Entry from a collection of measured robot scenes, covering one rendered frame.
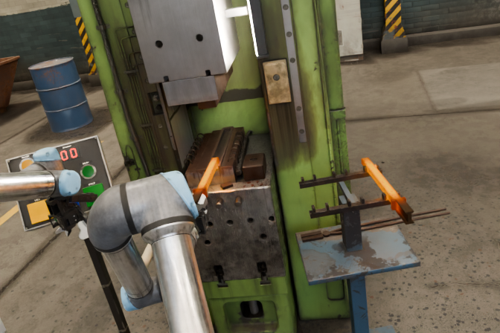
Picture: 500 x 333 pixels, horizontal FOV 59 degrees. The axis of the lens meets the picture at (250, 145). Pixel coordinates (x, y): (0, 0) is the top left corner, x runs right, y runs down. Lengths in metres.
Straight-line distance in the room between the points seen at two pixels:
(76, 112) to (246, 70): 4.45
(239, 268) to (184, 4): 1.10
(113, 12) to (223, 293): 1.27
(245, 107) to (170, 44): 0.66
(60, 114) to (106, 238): 5.36
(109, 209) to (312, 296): 1.52
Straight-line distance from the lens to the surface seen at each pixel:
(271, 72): 1.73
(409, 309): 2.48
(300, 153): 1.87
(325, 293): 2.31
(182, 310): 0.92
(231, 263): 1.95
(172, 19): 1.62
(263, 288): 2.03
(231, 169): 1.77
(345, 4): 6.86
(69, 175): 1.35
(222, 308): 2.14
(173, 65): 1.66
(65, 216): 1.57
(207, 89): 1.65
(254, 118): 2.18
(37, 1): 9.38
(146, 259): 1.99
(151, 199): 0.96
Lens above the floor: 1.74
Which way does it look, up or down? 23 degrees down
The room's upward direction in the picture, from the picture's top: 10 degrees counter-clockwise
